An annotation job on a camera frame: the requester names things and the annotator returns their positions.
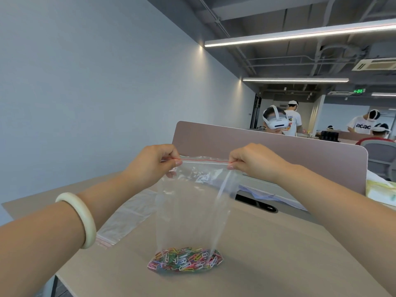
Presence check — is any person's right forearm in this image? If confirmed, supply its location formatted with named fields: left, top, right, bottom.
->
left=274, top=164, right=396, bottom=285

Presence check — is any pile of colourful paper clips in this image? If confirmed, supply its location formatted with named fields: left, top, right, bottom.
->
left=147, top=247, right=223, bottom=272

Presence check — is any person's left hand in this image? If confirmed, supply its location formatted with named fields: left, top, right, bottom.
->
left=124, top=144, right=183, bottom=188

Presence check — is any person's right hand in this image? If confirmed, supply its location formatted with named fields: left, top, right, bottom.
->
left=228, top=143, right=293, bottom=183

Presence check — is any white headset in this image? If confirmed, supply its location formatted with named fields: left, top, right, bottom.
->
left=263, top=105, right=287, bottom=131

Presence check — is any empty clear zip bag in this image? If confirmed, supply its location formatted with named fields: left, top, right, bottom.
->
left=95, top=189, right=159, bottom=248

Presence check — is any pale yellow paper package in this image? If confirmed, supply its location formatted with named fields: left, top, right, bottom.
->
left=366, top=179, right=396, bottom=211

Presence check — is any pink desk divider panel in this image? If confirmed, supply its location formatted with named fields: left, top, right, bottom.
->
left=171, top=121, right=369, bottom=197

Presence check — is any black desk cable slot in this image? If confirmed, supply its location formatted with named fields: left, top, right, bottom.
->
left=235, top=193, right=278, bottom=213

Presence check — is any ceiling air conditioner vent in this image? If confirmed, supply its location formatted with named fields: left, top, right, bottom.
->
left=351, top=58, right=396, bottom=72

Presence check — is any white jade bangle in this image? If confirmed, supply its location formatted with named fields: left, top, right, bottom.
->
left=55, top=192, right=97, bottom=249

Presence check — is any person's left forearm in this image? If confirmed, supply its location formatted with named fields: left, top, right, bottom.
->
left=0, top=170, right=149, bottom=297

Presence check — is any clear zip bag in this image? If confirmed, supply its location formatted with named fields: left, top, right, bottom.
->
left=95, top=189, right=159, bottom=248
left=154, top=155, right=245, bottom=273

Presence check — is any black door frame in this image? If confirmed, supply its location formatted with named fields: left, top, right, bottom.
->
left=250, top=94, right=262, bottom=130

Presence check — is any grey office chair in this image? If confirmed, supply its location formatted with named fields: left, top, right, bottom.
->
left=362, top=141, right=396, bottom=182

